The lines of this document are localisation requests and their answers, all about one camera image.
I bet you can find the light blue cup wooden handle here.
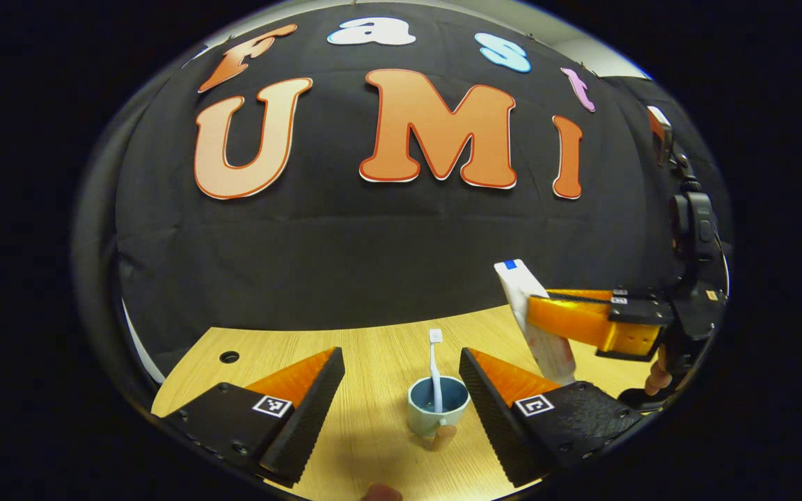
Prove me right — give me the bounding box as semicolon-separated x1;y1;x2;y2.
407;376;471;450

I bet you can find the white toothpaste tube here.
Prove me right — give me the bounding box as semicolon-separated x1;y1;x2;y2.
494;259;577;387

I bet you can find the light blue toothbrush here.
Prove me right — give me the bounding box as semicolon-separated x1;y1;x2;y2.
429;329;443;411

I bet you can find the black backdrop cloth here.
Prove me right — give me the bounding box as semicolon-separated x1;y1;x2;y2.
74;3;732;390

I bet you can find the wooden desktop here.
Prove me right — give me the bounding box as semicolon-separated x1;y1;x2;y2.
150;303;659;501

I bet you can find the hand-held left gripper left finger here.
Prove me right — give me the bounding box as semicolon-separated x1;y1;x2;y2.
161;346;346;488

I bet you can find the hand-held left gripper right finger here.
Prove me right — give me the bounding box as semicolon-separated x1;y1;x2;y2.
459;347;645;488

